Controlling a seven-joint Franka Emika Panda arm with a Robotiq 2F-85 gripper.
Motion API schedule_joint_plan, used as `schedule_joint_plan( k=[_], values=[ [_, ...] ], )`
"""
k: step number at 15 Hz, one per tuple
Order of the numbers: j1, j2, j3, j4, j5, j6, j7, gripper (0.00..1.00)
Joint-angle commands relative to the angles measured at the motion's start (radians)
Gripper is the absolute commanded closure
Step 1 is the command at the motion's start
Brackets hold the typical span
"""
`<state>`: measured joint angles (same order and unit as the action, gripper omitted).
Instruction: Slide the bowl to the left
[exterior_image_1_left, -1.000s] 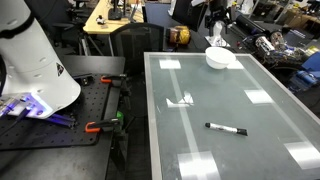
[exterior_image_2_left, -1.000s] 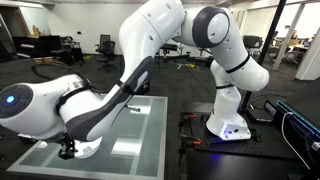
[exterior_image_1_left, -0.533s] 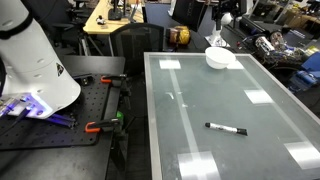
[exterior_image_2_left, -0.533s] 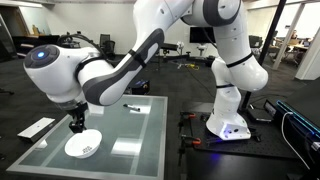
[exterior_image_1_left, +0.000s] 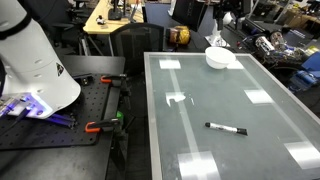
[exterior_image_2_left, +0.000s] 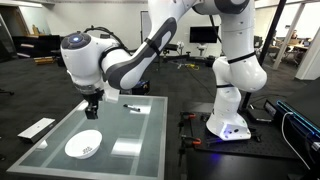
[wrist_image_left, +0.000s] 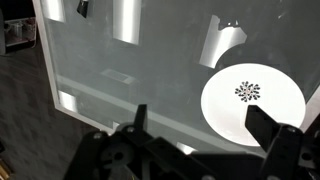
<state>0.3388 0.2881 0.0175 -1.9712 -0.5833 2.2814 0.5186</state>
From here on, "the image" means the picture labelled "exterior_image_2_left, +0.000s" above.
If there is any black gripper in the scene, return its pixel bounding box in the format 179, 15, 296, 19
81, 89, 105, 120

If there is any white bowl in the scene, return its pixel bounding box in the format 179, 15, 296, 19
64, 129, 104, 160

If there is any black and white marker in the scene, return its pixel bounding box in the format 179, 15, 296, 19
122, 103, 142, 113

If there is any blue and black case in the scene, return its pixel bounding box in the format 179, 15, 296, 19
131, 79, 151, 96

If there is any white flat box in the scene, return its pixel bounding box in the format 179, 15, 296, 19
16, 116, 57, 145

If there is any yellow wooden plank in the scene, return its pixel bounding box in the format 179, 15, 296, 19
33, 56, 56, 66

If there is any whiteboard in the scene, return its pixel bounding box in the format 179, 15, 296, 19
139, 9, 153, 43

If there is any black workbench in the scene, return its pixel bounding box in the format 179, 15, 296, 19
181, 103, 320, 180

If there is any black flat box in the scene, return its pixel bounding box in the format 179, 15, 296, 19
247, 107, 274, 123

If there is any black perforated breadboard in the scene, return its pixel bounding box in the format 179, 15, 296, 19
186, 111, 301, 160

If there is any black box blue light strip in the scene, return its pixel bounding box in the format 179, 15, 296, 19
263, 78, 320, 161

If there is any seated person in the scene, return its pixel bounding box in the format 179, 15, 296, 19
287, 29, 301, 46

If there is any orange handled bar clamp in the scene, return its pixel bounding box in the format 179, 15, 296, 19
178, 110, 198, 134
179, 134, 203, 158

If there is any yellow cable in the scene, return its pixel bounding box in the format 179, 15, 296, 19
178, 63, 201, 72

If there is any black wall monitor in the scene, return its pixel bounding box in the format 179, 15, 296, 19
189, 25, 220, 45

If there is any black vertical post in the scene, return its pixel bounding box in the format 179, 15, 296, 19
239, 0, 288, 112

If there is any white cable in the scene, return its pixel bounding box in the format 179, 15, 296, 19
280, 111, 312, 170

